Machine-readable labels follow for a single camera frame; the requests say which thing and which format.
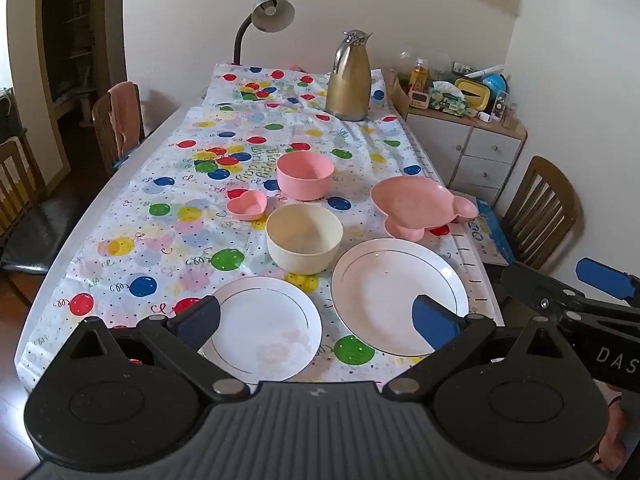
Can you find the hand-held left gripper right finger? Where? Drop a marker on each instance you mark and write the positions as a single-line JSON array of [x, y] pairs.
[[432, 325]]

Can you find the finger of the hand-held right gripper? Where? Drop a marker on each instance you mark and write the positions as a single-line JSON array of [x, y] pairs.
[[542, 292], [605, 277]]

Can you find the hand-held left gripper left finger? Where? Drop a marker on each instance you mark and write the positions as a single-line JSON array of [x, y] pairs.
[[200, 320]]

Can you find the large white plate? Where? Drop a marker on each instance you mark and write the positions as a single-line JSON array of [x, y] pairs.
[[380, 290]]

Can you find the small white plate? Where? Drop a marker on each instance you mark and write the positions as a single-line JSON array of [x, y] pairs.
[[265, 325]]

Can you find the cream round bowl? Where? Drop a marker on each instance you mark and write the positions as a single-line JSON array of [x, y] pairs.
[[300, 255]]

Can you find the pink heart-shaped dish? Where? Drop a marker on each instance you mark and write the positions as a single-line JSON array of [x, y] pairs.
[[247, 205]]

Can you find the pink mouse-shaped plate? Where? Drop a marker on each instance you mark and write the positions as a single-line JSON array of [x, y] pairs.
[[410, 200]]

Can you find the pink round bowl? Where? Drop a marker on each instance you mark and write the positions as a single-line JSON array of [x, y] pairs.
[[305, 185]]

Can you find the person's right hand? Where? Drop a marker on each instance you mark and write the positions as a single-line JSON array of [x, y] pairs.
[[622, 440]]

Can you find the blue and white flat box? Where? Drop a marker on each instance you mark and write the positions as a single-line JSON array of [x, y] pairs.
[[492, 240]]

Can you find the balloon-printed tablecloth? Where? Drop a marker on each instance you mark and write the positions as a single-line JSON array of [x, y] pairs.
[[165, 240]]

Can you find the wooden chair with blue box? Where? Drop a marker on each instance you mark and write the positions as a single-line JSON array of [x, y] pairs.
[[545, 195]]

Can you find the white drawer cabinet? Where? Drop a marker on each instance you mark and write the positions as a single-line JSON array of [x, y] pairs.
[[487, 150]]

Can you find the wooden chair with black seat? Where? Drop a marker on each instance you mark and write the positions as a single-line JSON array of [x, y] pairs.
[[45, 230]]

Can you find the small clear container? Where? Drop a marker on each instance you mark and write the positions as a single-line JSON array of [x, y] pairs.
[[500, 107]]

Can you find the yellow box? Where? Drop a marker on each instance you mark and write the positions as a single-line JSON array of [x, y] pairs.
[[475, 92]]

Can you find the blue globe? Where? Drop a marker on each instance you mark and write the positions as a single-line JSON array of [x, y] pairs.
[[498, 85]]

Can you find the green tissue box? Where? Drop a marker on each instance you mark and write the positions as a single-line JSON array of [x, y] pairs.
[[447, 102]]

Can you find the wooden chair with towel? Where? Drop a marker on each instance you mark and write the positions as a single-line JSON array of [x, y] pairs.
[[102, 130]]

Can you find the pink towel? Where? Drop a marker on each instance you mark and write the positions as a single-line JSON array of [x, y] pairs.
[[127, 110]]

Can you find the yellow kitchen timer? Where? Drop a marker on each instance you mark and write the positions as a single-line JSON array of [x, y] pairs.
[[419, 99]]

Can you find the white tube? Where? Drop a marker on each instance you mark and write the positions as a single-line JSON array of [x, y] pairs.
[[485, 71]]

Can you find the cardboard box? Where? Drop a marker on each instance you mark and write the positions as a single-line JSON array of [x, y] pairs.
[[397, 95]]

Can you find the orange bottle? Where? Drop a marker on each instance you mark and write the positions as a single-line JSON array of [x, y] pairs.
[[420, 75]]

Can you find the gold thermos jug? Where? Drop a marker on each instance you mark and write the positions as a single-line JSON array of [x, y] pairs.
[[350, 85]]

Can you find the clear glass jar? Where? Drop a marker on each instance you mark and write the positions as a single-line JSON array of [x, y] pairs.
[[440, 60]]

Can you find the dark wooden bookshelf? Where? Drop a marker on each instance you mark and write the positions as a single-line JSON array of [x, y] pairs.
[[75, 35]]

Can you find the grey gooseneck desk lamp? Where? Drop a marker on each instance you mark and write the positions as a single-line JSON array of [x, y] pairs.
[[272, 15]]

